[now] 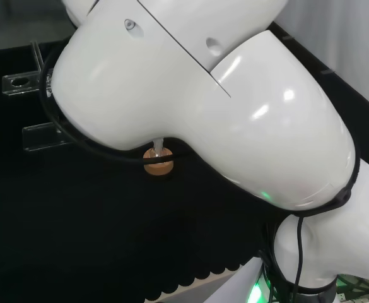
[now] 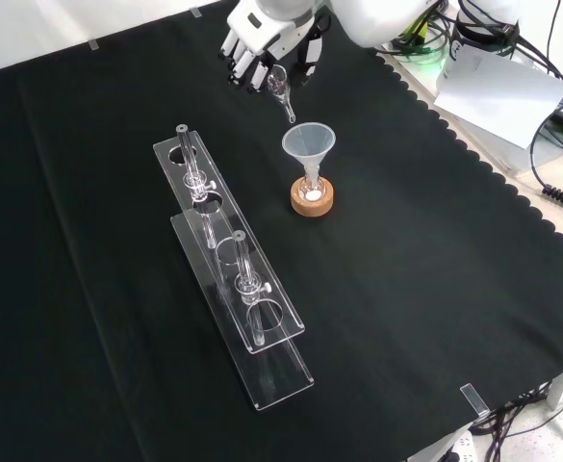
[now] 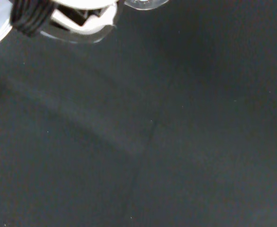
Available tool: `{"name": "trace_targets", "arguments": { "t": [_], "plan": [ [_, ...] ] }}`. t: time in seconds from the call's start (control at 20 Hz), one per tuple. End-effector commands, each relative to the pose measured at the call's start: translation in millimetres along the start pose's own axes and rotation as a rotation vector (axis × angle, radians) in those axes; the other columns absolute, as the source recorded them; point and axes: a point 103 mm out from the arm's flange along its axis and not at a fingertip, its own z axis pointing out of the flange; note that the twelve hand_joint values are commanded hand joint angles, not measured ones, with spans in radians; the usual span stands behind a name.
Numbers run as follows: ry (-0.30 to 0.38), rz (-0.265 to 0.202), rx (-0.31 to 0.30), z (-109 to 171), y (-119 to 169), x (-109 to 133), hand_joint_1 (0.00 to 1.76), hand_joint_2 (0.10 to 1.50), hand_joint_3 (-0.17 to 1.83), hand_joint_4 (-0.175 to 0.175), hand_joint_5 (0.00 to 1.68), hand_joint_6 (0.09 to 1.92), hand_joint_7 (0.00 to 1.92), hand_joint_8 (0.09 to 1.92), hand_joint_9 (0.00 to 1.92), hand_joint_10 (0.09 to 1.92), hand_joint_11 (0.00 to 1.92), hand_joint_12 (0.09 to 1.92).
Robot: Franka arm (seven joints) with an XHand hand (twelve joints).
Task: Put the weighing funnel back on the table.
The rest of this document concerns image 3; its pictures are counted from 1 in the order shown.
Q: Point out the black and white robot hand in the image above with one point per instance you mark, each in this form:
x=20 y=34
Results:
x=93 y=22

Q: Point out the black bench cloth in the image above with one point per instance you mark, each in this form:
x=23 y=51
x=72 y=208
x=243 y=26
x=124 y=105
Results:
x=152 y=132

